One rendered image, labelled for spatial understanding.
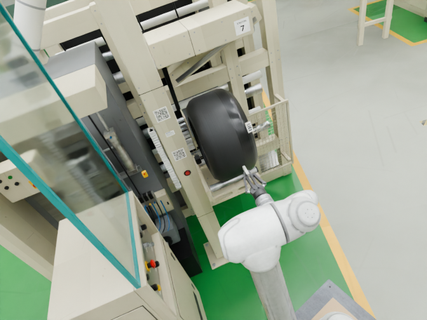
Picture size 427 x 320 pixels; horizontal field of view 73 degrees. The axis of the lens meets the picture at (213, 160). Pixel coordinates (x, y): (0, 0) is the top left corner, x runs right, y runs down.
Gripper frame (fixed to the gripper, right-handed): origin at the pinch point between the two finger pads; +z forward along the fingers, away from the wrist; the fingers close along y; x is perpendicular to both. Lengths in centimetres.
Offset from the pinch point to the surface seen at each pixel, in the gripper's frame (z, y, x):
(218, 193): 9.7, 18.1, 24.1
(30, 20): 63, 71, -90
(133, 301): -50, 70, -19
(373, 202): -5, -107, 109
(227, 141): 8.7, 4.5, -20.1
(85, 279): -35, 86, -23
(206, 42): 56, -7, -52
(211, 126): 16.7, 9.3, -27.4
